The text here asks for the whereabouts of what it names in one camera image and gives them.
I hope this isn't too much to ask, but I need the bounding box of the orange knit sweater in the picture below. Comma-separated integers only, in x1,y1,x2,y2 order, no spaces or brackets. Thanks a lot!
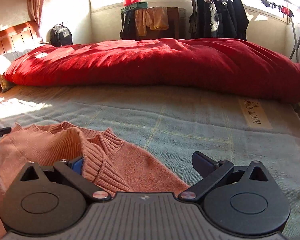
0,121,189,238

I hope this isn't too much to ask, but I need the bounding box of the beige pillow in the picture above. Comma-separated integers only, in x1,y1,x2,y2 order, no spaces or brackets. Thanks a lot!
0,51,33,94

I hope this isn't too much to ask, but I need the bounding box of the wooden headboard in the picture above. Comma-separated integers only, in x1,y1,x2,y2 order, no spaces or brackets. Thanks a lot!
0,21,40,55

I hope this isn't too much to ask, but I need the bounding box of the black backpack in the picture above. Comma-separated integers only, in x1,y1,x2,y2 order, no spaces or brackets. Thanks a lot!
50,24,73,47

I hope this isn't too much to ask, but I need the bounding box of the blue plaid bed sheet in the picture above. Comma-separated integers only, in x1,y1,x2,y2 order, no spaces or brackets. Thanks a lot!
0,86,300,239

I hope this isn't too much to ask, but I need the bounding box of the red duvet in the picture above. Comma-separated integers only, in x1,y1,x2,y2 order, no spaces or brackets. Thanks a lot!
4,38,300,103

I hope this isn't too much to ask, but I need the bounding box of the red basin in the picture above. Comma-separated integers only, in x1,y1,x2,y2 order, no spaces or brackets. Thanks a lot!
122,0,141,7

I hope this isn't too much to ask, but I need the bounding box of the green box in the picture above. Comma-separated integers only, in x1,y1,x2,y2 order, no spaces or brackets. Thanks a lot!
121,2,148,15

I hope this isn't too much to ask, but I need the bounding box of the orange cloth on cabinet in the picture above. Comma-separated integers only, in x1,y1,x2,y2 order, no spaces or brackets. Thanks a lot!
134,7,169,37

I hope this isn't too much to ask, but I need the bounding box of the black hanging jacket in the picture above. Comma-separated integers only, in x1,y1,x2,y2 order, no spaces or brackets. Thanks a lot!
189,0,249,40

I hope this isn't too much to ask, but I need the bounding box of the dark wooden cabinet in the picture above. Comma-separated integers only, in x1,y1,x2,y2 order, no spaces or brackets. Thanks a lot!
139,7,186,40

